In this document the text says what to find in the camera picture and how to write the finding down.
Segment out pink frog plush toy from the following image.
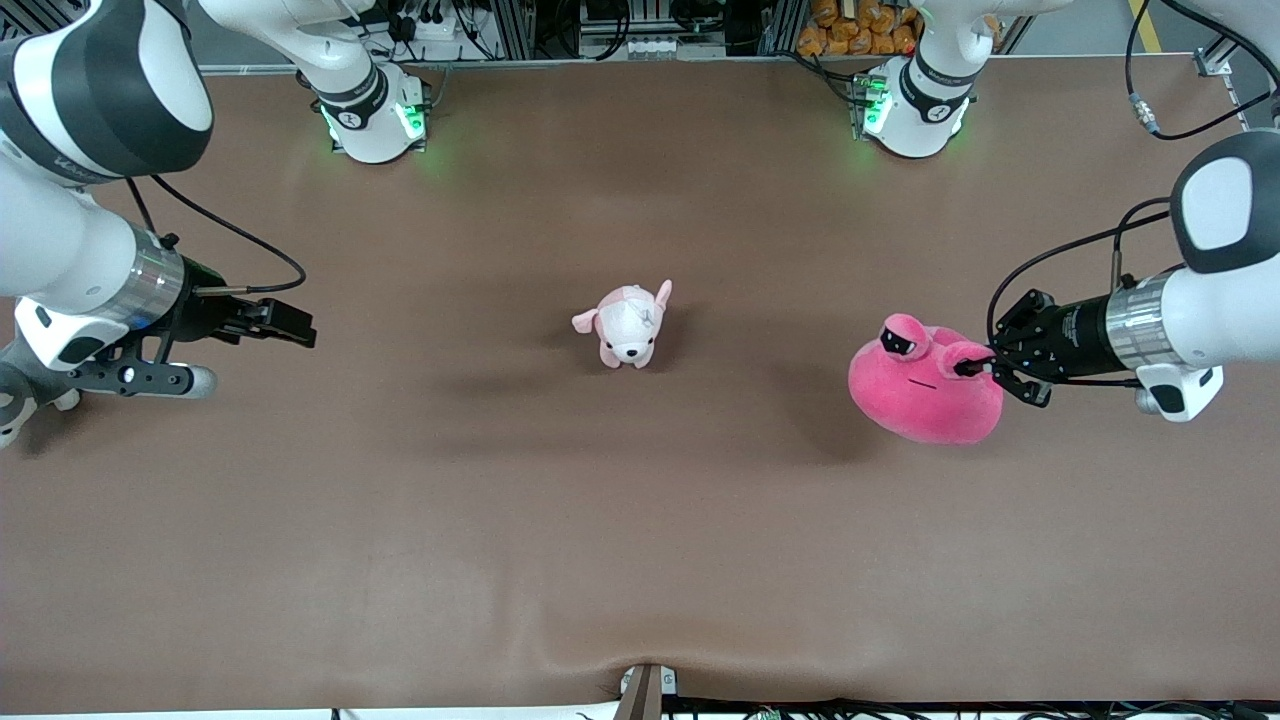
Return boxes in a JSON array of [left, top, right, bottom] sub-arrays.
[[848, 314, 1004, 446]]

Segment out orange plush toy pile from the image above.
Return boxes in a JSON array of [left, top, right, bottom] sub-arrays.
[[797, 0, 1001, 58]]

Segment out grey white husky plush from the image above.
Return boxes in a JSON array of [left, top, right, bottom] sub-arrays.
[[0, 362, 83, 449]]

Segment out white power strip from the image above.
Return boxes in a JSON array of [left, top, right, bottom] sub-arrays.
[[395, 10, 463, 43]]

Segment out pink white puppy plush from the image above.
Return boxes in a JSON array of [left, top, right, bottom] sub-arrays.
[[572, 280, 673, 370]]

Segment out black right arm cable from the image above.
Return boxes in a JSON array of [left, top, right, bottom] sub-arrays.
[[125, 175, 307, 297]]

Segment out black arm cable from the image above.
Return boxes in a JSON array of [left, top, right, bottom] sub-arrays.
[[125, 175, 307, 297], [985, 0, 1280, 389]]

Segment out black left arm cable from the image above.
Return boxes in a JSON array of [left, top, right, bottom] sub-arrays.
[[985, 0, 1280, 389]]

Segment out aluminium frame post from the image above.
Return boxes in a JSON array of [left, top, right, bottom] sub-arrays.
[[1195, 35, 1251, 77]]

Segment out metal table edge bracket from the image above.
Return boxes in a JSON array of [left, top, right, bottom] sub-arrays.
[[618, 663, 679, 720]]

